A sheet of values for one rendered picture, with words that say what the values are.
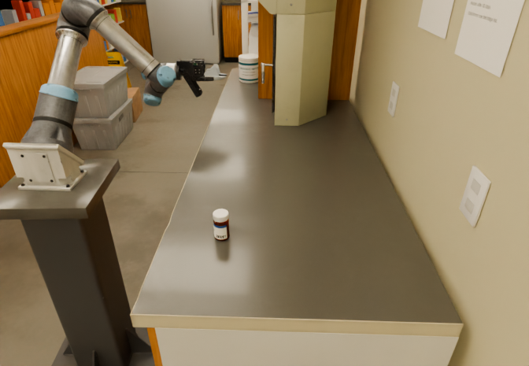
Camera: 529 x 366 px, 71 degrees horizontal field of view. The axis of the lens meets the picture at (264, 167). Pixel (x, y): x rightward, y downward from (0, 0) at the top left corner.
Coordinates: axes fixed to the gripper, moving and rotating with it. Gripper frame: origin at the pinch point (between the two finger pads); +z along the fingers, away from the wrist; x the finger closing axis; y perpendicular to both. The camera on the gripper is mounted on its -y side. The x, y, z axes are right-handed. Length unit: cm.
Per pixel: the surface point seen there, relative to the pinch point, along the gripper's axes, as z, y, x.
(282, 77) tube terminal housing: 25.7, 2.0, -5.2
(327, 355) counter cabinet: 36, -31, -109
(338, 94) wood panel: 57, -17, 32
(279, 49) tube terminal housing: 24.4, 13.4, -5.2
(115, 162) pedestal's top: -35, -20, -43
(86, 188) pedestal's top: -38, -20, -61
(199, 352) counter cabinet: 7, -32, -109
